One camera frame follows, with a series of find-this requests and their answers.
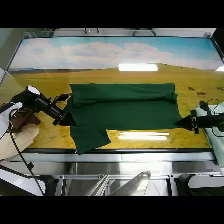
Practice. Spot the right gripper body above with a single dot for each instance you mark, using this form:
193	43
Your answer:
194	122

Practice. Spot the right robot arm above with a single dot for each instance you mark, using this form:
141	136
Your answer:
213	120

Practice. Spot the silver frame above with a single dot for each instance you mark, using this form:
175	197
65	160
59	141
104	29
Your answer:
133	157

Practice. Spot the cream garment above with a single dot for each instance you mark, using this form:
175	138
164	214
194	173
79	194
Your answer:
18	140

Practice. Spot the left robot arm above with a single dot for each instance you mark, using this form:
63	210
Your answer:
36	100

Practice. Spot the green T-shirt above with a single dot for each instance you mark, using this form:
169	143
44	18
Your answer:
126	110

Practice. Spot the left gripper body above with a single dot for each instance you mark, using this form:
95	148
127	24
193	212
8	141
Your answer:
60	117

